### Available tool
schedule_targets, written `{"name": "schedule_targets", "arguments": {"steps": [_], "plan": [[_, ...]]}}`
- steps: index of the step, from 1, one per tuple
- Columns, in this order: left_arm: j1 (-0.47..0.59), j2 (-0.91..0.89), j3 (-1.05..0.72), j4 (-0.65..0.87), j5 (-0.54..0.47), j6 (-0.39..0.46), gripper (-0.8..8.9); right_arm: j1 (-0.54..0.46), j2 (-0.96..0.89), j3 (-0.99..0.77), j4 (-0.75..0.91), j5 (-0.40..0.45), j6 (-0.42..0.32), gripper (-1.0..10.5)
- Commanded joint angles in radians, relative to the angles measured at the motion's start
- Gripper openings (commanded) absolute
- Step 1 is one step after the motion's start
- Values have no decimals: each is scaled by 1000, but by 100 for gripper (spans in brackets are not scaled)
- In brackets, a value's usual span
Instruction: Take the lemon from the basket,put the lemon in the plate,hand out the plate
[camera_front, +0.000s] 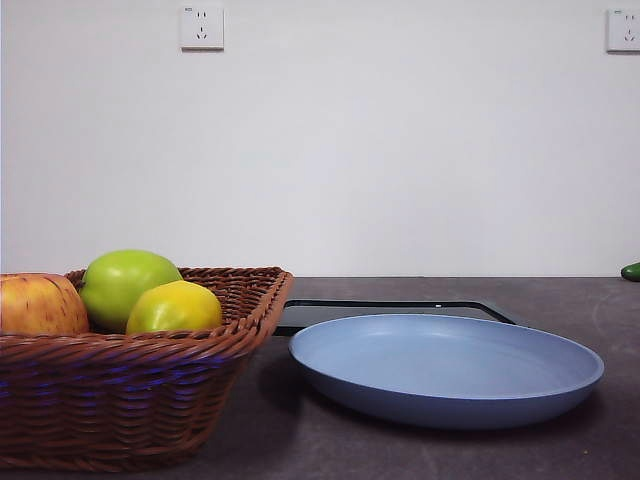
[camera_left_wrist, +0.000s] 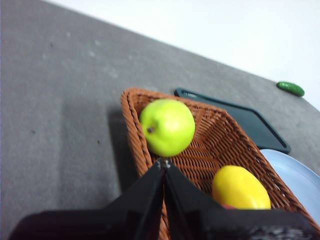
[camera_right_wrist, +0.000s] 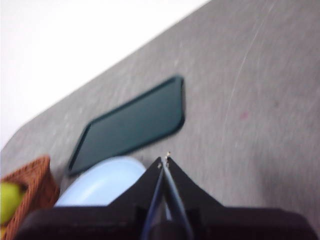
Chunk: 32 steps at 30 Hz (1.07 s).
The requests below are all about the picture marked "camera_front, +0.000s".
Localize red yellow apple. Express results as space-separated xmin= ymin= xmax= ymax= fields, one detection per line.
xmin=0 ymin=272 xmax=91 ymax=337

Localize white wall socket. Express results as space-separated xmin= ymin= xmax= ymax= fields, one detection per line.
xmin=605 ymin=8 xmax=640 ymax=55
xmin=180 ymin=4 xmax=225 ymax=53

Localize black flat tray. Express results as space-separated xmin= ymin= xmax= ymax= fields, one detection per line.
xmin=274 ymin=298 xmax=517 ymax=338

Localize blue round plate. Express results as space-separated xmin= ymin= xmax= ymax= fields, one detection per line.
xmin=287 ymin=313 xmax=606 ymax=432

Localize yellow green lemon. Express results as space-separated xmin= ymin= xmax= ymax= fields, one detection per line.
xmin=125 ymin=279 xmax=224 ymax=336

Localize green apple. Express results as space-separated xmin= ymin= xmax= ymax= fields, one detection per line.
xmin=78 ymin=249 xmax=184 ymax=334

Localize brown woven wicker basket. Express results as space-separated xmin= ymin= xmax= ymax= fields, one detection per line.
xmin=0 ymin=266 xmax=295 ymax=472

